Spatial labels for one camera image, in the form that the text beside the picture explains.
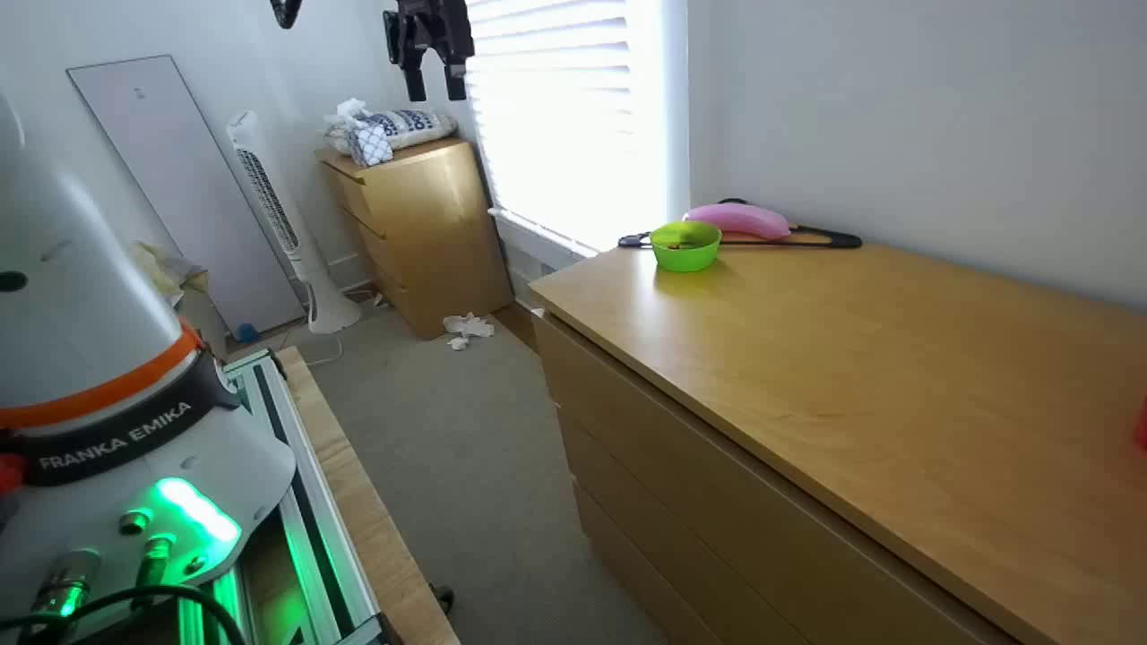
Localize green plastic bowl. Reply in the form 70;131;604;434
645;217;727;274

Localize large wooden chest of drawers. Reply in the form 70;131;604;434
527;237;1147;645

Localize white crumpled paper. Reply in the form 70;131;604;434
443;310;499;351

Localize small wooden dresser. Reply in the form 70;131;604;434
321;136;516;341

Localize pink padded object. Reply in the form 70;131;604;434
679;198;797;242

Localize white window blind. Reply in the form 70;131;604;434
464;0;691;255

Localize striped folded cloth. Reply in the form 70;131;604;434
363;102;459;152

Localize wooden robot stand top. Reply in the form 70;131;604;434
271;345;464;645

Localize white crumpled cloth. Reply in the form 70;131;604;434
321;95;398;169

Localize black hanging garment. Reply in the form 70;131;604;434
380;0;477;102

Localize beige cloth bundle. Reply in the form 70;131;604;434
130;241;214;315

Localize white leaning board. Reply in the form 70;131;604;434
66;48;309;337

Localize aluminium frame rails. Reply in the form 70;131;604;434
175;351;388;645

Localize black base cable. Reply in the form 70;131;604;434
0;580;253;645

